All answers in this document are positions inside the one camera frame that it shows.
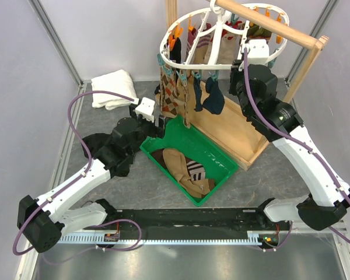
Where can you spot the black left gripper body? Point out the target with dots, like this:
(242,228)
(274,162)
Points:
(146,128)

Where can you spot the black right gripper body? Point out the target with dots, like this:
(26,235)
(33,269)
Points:
(235,86)

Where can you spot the teal clothes peg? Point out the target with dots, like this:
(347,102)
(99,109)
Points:
(197,74)
(214,76)

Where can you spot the navy blue sock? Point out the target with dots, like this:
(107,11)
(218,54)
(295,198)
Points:
(198,94)
(215,101)

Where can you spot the brown striped sock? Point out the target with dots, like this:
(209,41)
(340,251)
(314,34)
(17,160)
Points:
(195,170)

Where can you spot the white oval sock hanger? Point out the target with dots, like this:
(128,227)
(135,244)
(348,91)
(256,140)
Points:
(212,37)

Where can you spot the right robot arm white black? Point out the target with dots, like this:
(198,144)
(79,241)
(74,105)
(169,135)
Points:
(328,200)

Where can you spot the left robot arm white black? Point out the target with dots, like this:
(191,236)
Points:
(47,218)

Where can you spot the black cloth pile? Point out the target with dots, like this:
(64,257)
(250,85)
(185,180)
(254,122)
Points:
(117,155)

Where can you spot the white folded towel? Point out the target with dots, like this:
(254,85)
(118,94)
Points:
(119,82)

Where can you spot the beige red hanging sock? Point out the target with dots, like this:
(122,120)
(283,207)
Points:
(228,48)

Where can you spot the olive striped hanging sock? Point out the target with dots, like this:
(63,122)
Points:
(257,32)

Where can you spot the argyle brown orange sock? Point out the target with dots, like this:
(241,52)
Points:
(171,99)

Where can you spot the purple striped tan sock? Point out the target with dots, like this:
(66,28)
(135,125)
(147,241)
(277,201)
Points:
(201,47)

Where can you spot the tan sock in bin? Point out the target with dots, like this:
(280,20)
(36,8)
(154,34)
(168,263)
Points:
(175,163)

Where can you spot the black hanging sock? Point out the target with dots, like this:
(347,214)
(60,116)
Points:
(175,53)

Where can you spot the green plastic bin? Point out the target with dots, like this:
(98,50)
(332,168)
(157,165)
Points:
(196,146)

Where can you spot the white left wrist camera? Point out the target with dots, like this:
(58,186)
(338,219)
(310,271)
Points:
(146,108)

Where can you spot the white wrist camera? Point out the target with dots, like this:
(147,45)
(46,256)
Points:
(146,108)
(258,51)

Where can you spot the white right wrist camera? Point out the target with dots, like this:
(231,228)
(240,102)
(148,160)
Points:
(258,51)

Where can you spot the wooden rack frame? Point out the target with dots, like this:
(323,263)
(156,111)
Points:
(230,130)

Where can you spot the grey cable duct strip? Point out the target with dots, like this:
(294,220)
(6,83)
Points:
(252,239)

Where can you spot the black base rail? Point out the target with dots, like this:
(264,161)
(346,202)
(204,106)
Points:
(241,219)

